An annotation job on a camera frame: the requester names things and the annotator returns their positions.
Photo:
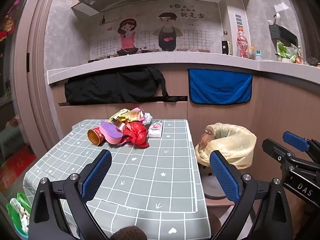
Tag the red floor mat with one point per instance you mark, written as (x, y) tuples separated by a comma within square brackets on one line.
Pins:
[(17, 162)]

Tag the red chili plastic bottle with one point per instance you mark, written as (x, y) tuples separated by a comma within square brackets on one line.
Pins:
[(242, 45)]

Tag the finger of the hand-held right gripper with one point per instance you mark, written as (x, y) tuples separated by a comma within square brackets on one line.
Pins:
[(275, 150), (295, 137)]

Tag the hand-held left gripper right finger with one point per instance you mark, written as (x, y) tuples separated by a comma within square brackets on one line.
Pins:
[(225, 177)]

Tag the dark sauce bottle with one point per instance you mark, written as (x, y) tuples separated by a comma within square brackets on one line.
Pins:
[(226, 46)]

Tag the red drink can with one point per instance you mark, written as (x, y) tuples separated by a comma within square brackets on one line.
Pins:
[(98, 135)]

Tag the dark scouring ball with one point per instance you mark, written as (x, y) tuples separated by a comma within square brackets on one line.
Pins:
[(312, 62)]

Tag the small jar orange lid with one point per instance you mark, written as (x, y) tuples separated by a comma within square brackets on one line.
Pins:
[(251, 53)]

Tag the dark grey dish rack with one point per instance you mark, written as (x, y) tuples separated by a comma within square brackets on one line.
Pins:
[(277, 31)]

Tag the green plastic bag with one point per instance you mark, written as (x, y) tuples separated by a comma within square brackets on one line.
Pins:
[(15, 205), (283, 51)]

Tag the white utensil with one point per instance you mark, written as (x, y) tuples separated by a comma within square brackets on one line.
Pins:
[(275, 17)]

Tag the black fabric bag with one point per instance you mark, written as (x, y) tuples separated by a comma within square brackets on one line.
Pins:
[(112, 87)]

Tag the white water heater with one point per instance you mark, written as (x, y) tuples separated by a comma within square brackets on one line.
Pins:
[(230, 12)]

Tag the pink snack wrapper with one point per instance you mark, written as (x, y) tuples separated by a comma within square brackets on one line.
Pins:
[(137, 113)]

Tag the orange packet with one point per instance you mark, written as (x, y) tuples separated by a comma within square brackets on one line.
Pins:
[(299, 56)]

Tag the pink white tissue packet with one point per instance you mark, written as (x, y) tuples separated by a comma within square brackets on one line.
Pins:
[(155, 130)]

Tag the red plastic bag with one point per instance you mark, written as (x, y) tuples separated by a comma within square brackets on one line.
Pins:
[(136, 132)]

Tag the red window decoration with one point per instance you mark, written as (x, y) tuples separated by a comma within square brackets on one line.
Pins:
[(6, 27)]

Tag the grey round stand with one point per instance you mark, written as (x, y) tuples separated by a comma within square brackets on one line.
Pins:
[(212, 187)]

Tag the black wall switch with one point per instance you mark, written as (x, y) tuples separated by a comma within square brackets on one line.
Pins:
[(27, 60)]

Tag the blue towel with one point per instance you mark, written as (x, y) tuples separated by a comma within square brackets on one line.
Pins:
[(220, 87)]

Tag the pink and purple sponge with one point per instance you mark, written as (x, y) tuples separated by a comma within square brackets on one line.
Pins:
[(111, 132)]

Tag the cartoon couple wall sticker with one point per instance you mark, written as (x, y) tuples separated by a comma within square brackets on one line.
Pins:
[(150, 37)]

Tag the white paper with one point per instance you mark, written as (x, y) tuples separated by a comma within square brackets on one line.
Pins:
[(148, 118)]

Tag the waste bin with yellow liner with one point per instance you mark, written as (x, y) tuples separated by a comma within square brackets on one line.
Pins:
[(235, 150)]

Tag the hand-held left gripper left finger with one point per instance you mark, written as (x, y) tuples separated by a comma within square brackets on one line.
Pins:
[(97, 172)]

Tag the small jar teal lid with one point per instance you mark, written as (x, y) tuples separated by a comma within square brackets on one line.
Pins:
[(258, 55)]

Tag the white stone countertop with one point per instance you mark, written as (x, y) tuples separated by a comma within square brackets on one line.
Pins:
[(175, 60)]

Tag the brown crumpled paper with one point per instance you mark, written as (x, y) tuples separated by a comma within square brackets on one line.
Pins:
[(207, 140)]

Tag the yellow green snack wrapper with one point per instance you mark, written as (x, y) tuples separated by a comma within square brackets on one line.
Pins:
[(120, 115)]

